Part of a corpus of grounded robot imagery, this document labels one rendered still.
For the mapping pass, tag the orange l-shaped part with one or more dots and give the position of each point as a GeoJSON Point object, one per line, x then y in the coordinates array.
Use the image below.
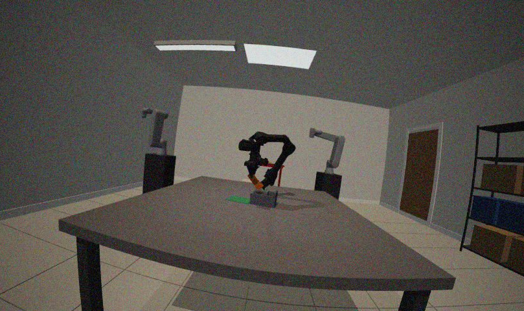
{"type": "Point", "coordinates": [255, 182]}

